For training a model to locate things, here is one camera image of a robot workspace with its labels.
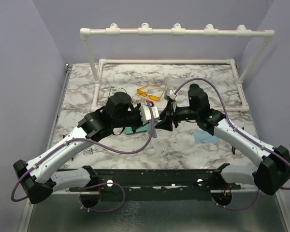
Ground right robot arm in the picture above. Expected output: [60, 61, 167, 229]
[155, 84, 290, 195]

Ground blue-grey glasses case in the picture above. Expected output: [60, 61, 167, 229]
[125, 125, 147, 135]

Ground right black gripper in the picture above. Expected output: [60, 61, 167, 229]
[155, 101, 199, 131]

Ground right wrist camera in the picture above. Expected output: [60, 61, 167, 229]
[163, 87, 177, 102]

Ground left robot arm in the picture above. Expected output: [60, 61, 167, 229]
[11, 92, 159, 204]

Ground light blue cleaning cloth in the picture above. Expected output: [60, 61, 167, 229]
[193, 130, 220, 144]

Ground silver wrench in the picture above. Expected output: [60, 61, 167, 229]
[84, 147, 93, 156]

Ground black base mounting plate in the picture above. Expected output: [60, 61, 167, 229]
[70, 169, 240, 202]

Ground orange plastic sunglasses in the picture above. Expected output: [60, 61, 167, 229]
[137, 84, 167, 102]

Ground white PVC pipe rack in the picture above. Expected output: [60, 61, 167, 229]
[79, 23, 275, 112]

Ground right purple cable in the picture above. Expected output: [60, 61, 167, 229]
[174, 77, 290, 211]

